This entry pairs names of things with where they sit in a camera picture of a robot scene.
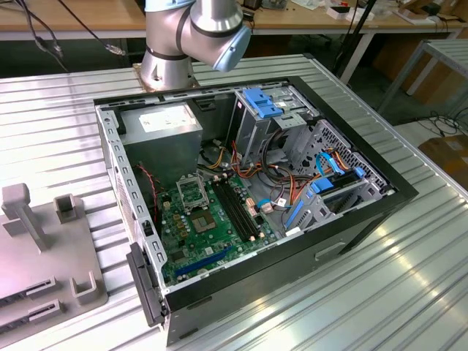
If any empty blue disk carrier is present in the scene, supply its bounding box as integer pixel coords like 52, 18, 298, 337
284, 198, 316, 230

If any wooden desk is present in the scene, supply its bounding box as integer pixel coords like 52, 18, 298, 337
0, 0, 468, 83

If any metal socket cover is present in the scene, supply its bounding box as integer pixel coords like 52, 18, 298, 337
176, 174, 210, 212

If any grey power supply unit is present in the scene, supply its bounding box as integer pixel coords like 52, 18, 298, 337
118, 102, 204, 191

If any grey metal disk bay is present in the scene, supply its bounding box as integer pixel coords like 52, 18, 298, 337
281, 175, 398, 237

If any grey parts rack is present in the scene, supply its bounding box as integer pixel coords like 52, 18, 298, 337
0, 182, 110, 334

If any black tripod stand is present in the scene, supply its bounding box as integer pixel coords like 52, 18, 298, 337
334, 0, 377, 83

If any long blue data wire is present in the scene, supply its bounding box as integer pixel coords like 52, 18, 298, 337
314, 151, 347, 177

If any grey metal drive cage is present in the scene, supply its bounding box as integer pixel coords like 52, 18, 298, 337
233, 86, 320, 167

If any brown cardboard box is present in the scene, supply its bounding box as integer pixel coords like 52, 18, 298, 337
372, 36, 468, 105

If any black card retention latch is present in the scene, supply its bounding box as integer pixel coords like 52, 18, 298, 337
126, 241, 172, 327

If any short blue data wire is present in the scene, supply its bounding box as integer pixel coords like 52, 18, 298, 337
254, 197, 290, 215

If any hard disk in blue carrier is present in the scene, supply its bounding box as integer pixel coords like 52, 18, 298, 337
309, 166, 368, 195

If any blue drive bay bracket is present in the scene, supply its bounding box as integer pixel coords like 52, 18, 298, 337
241, 87, 285, 120

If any red and black fan wire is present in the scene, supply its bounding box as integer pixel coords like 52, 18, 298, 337
136, 164, 166, 224

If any green motherboard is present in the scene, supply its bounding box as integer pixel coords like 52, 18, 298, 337
157, 174, 283, 285

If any blue expansion slot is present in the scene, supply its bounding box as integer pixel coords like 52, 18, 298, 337
174, 244, 235, 279

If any multicoloured power wire bundle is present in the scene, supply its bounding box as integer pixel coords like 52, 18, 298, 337
197, 137, 315, 209

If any CPU socket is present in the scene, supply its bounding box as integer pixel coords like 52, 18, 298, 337
188, 208, 222, 236

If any black camera cable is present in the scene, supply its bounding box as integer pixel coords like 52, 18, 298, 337
67, 0, 127, 56
16, 0, 70, 73

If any black PC case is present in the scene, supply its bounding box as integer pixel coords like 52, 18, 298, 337
93, 75, 420, 347

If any white box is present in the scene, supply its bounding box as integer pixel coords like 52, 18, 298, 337
326, 4, 374, 21

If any labelled cardboard box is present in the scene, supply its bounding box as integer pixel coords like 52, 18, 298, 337
418, 134, 468, 191

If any grey metal frame table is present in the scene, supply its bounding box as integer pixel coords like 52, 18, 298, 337
378, 38, 468, 118

